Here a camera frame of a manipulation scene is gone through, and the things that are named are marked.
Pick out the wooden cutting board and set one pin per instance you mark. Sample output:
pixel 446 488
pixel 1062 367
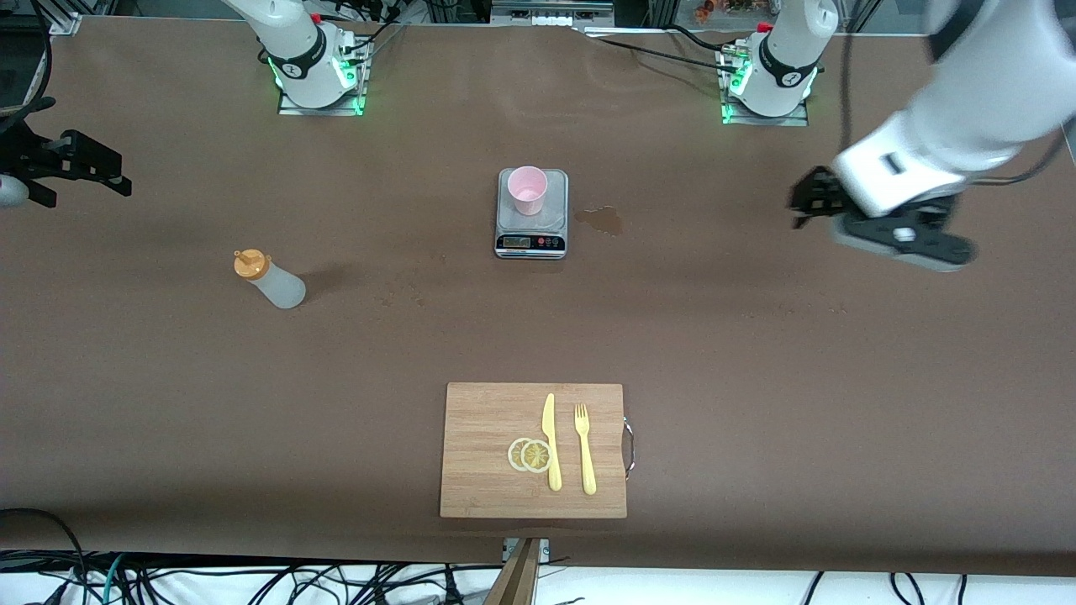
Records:
pixel 487 470

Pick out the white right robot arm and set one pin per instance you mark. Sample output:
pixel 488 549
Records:
pixel 294 50

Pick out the yellow plastic fork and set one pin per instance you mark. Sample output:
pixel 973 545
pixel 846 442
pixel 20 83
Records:
pixel 586 454

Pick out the brown table cover sheet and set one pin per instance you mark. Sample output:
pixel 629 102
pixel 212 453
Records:
pixel 756 420

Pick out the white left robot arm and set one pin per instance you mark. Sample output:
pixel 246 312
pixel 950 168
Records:
pixel 967 109

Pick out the metal bracket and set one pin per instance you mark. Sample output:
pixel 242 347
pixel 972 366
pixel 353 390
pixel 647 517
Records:
pixel 545 548

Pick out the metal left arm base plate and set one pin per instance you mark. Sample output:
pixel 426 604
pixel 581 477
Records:
pixel 794 120

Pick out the wooden beam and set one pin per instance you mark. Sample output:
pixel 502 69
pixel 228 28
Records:
pixel 514 580

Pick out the yellow plastic knife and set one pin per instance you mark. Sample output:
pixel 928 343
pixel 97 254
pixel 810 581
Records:
pixel 551 437

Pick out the silver digital kitchen scale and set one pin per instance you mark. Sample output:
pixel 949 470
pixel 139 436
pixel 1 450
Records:
pixel 531 231

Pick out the clear sauce bottle orange cap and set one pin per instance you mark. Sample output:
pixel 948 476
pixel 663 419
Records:
pixel 282 290

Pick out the lemon slice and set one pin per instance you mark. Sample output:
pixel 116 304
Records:
pixel 535 455
pixel 514 455

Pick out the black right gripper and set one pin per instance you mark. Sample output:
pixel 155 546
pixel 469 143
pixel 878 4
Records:
pixel 34 157

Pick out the pink plastic cup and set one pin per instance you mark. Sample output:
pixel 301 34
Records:
pixel 528 189

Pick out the orange toy items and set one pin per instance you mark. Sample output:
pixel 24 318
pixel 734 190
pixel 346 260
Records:
pixel 714 10

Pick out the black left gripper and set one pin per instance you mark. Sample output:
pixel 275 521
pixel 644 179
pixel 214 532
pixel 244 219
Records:
pixel 814 195

